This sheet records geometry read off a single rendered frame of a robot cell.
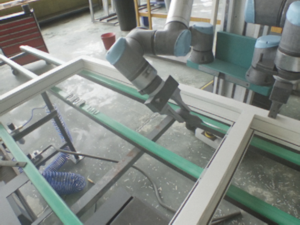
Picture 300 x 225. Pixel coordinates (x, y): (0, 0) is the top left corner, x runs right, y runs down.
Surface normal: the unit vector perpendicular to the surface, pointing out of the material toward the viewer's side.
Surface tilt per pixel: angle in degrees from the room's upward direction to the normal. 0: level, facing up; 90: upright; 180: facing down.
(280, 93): 90
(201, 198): 0
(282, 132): 90
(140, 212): 0
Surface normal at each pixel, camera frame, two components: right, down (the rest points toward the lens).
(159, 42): -0.33, 0.29
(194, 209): -0.10, -0.79
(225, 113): -0.62, 0.53
